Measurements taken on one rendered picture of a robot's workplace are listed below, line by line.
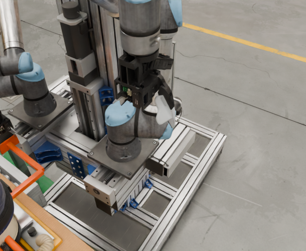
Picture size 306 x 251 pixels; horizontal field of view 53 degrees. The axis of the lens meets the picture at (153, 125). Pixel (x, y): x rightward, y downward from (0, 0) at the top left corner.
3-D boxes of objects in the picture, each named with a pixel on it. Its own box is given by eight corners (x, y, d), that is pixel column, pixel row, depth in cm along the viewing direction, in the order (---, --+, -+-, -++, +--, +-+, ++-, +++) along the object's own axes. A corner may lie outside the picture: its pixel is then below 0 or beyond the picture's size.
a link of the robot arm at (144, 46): (134, 14, 61) (170, 24, 58) (135, 35, 64) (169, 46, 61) (111, 30, 57) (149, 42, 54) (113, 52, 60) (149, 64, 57)
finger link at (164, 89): (160, 112, 71) (141, 80, 68) (164, 107, 72) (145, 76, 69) (175, 109, 68) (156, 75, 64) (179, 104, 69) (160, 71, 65)
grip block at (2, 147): (-10, 145, 130) (-15, 137, 127) (8, 133, 135) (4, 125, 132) (2, 155, 127) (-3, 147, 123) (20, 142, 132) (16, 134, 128)
